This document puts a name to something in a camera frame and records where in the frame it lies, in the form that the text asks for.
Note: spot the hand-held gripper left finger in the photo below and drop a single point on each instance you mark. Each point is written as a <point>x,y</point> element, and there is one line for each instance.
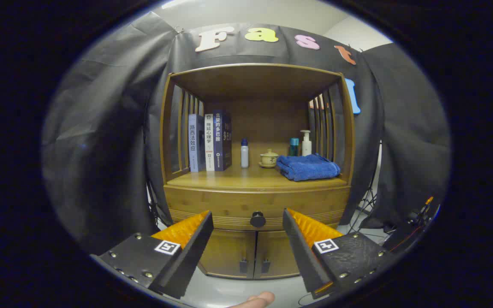
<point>191,256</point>

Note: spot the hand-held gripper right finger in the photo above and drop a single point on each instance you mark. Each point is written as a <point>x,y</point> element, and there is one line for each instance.
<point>304,256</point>

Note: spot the black drawer knob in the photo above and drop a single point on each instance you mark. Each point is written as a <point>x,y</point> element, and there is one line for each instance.
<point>257,219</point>

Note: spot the wooden drawer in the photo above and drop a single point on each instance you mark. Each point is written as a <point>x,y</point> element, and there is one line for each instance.
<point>229,203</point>

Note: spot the wooden cabinet door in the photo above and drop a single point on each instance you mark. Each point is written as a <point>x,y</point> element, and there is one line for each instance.
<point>276,252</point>
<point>233,252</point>

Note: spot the wooden countertop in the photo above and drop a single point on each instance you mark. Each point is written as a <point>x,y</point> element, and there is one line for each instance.
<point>238,177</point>

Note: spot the wooden cabinet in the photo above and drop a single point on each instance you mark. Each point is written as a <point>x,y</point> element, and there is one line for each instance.
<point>272,115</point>

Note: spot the black tripod stand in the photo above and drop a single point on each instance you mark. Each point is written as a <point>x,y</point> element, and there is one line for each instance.
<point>374,223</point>

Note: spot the blue folded towel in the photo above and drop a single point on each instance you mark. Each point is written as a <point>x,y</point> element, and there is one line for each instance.
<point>308,167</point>

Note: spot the beige lidded tea cup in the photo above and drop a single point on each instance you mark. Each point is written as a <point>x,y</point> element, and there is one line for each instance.
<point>268,159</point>

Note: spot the white pump bottle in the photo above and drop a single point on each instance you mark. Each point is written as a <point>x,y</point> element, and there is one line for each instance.
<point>306,147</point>

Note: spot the teal blue bottle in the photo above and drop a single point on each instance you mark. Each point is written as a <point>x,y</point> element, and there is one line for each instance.
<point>293,147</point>

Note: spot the grey book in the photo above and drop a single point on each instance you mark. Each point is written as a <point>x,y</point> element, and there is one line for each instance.
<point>193,145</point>

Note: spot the white spine book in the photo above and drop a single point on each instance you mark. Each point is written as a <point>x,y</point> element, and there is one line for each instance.
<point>209,145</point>

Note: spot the white bottle blue cap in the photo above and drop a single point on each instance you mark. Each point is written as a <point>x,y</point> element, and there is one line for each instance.
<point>245,156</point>

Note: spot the dark blue book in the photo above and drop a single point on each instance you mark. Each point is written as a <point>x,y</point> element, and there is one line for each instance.
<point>218,145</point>

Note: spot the black device with orange tip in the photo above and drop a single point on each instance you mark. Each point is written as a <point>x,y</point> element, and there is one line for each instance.
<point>417,216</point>

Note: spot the black backdrop cloth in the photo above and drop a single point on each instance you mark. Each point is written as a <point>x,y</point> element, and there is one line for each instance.
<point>101,149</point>

